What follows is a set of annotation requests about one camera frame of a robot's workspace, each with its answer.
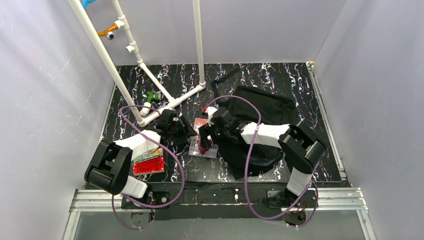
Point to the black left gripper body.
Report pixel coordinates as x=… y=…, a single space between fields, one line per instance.
x=185 y=129

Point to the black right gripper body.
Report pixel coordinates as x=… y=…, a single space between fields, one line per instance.
x=205 y=133

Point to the pink comic book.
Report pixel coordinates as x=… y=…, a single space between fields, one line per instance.
x=202 y=144

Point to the black student backpack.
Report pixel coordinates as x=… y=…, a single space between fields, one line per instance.
x=268 y=116

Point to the red patterned book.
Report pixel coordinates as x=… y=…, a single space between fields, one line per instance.
x=156 y=165

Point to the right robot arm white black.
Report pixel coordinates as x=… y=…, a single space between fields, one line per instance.
x=302 y=151

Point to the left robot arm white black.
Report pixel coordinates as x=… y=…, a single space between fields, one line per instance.
x=109 y=168

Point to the green pipe valve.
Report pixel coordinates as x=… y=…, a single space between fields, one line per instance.
x=154 y=96

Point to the orange pipe valve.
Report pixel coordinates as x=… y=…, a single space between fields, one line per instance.
x=108 y=33

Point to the blue pipe valve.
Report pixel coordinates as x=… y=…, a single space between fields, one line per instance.
x=85 y=3

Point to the black mounting base plate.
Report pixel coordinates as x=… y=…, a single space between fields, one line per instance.
x=207 y=200

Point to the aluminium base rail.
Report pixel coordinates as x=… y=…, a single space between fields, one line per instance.
x=320 y=199

